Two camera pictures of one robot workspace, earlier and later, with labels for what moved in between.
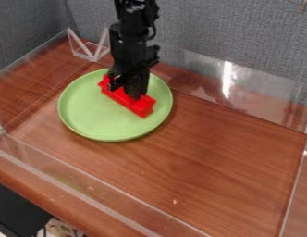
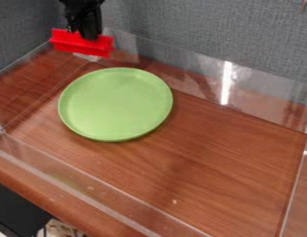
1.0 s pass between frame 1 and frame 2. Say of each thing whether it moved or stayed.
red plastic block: moved
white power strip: stayed
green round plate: stayed
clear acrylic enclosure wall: stayed
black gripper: moved
